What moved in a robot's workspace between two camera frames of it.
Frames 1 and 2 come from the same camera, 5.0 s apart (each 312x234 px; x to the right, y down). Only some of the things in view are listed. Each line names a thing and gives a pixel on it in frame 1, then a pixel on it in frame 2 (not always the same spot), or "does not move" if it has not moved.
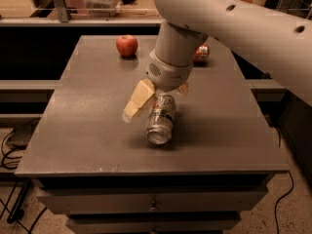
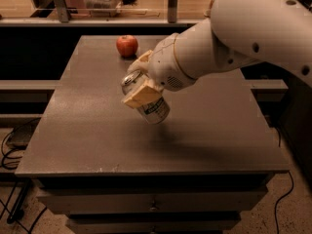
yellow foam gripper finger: x=183 y=88 → x=141 y=63
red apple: x=127 y=45 does not move
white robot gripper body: x=169 y=72 does not move
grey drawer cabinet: x=98 y=170 does not move
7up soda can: x=161 y=118 → x=156 y=111
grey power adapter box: x=20 y=136 does not move
